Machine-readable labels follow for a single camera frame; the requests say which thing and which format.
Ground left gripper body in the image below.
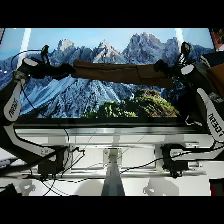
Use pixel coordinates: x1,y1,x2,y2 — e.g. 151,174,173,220
49,62,77,81

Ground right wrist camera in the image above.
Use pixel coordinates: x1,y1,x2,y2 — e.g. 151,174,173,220
179,41,192,65

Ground black garment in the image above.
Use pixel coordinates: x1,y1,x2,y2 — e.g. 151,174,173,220
199,50,224,68

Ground orange-brown garment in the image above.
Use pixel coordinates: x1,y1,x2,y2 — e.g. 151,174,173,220
207,63,224,98

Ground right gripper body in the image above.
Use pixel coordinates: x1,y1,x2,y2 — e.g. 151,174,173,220
153,58,175,77

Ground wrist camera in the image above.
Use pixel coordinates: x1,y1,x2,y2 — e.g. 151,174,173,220
179,41,192,65
40,44,52,67

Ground brown trousers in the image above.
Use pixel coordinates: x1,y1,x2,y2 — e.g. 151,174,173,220
71,58,175,90

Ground silver frame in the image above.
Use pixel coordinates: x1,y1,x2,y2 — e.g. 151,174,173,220
0,125,224,197

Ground black cable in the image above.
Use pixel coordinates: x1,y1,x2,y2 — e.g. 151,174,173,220
119,151,188,175
10,49,43,72

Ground person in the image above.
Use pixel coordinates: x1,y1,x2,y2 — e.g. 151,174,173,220
209,28,224,52

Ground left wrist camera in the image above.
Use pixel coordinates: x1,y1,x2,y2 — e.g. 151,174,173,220
40,44,52,67

